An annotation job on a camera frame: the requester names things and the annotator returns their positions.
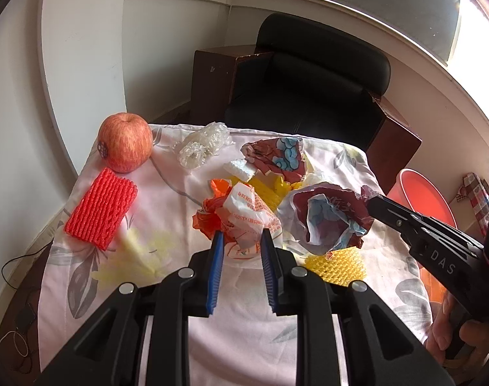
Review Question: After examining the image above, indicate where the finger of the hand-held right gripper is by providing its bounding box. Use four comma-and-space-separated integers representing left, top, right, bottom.
367, 195, 426, 250

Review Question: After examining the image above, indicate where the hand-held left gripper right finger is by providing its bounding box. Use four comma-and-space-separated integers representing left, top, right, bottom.
260, 229, 456, 386

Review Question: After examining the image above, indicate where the red checkered cloth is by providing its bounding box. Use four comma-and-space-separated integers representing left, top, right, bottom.
454, 172, 489, 236

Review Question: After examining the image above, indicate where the clear crumpled plastic wrap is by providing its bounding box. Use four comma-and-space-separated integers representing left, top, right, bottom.
176, 123, 234, 173

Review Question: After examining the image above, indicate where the black cable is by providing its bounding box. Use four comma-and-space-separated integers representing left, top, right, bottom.
1, 245, 48, 290

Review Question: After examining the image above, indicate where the red foam fruit net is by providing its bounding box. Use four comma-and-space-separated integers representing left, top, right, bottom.
63, 168, 138, 251

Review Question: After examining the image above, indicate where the red apple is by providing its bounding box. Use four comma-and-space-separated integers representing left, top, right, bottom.
97, 112, 153, 173

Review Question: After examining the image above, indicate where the person's right hand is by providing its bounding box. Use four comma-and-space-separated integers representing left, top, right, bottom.
425, 289, 489, 371

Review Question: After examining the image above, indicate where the white crumpled tissue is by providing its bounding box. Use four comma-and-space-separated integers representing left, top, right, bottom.
303, 171, 331, 189

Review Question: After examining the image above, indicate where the white cable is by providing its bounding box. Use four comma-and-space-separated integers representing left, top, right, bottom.
0, 330, 28, 356

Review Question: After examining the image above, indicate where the red plastic bucket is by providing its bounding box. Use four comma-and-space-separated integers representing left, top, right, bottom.
385, 169, 458, 302

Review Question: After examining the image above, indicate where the pink floral tablecloth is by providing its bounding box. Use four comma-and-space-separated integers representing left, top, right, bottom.
37, 123, 432, 386

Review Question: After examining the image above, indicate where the white printed paper wrapper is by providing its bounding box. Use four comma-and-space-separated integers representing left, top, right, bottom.
220, 182, 285, 262

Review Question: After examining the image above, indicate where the yellow foam fruit net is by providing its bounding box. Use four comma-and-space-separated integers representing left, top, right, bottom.
248, 175, 301, 214
303, 247, 368, 288

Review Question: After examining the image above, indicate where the white foam piece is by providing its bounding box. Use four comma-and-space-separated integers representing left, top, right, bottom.
222, 159, 256, 183

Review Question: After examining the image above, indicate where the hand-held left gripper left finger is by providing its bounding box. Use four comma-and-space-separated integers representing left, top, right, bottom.
35, 231, 225, 386

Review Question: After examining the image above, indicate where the black power adapter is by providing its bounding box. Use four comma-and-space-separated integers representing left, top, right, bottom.
17, 308, 36, 328

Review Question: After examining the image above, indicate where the black leather wooden armchair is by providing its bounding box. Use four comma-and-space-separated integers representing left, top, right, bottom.
190, 12, 423, 194

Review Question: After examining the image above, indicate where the orange plastic bag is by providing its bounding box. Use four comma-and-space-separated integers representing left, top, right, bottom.
192, 179, 233, 242

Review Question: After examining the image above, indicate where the large maroon blue wrapper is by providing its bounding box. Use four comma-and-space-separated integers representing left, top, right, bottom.
277, 183, 380, 256

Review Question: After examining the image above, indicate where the small crumpled maroon blue wrapper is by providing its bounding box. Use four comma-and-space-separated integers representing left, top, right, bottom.
240, 137, 307, 186

